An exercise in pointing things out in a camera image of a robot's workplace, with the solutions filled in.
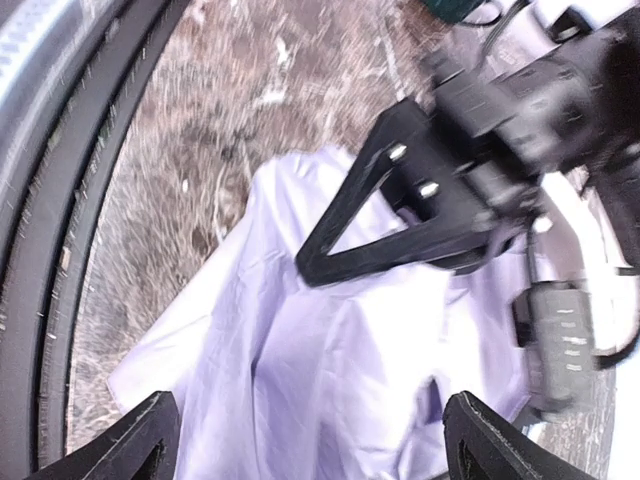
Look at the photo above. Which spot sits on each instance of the lavender folding umbrella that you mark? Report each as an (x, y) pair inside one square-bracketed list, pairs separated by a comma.
[(277, 380)]

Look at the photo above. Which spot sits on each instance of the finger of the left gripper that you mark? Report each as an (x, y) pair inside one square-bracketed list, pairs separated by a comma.
[(404, 164)]

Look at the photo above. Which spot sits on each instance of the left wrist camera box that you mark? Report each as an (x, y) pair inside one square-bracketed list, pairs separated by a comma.
[(554, 327)]

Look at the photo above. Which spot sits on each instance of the grey slotted cable duct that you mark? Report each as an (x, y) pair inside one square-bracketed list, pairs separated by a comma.
[(29, 30)]

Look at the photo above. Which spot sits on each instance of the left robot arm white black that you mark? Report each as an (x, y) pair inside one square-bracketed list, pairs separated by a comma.
[(609, 59)]

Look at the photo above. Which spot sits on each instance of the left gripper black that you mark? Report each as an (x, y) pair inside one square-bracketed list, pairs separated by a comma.
[(506, 135)]

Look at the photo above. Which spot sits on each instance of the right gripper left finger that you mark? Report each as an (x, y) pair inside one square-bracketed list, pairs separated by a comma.
[(143, 444)]

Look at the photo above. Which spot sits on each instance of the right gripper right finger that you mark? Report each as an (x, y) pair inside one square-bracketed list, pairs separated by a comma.
[(480, 444)]

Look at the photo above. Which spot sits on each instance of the black front table rail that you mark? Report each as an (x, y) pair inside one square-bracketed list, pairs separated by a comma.
[(62, 130)]

